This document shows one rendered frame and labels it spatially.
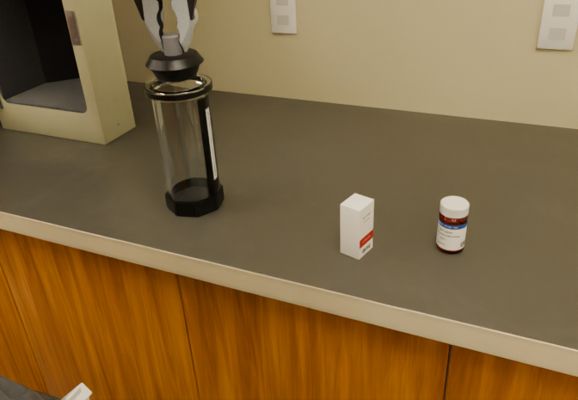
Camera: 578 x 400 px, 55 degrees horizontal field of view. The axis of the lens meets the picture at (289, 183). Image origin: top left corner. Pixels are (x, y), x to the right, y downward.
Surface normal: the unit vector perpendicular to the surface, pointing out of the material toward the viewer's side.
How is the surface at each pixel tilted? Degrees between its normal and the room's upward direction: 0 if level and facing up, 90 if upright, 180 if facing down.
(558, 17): 90
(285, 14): 90
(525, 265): 0
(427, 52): 90
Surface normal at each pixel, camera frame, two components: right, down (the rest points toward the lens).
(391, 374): -0.40, 0.46
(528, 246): -0.04, -0.87
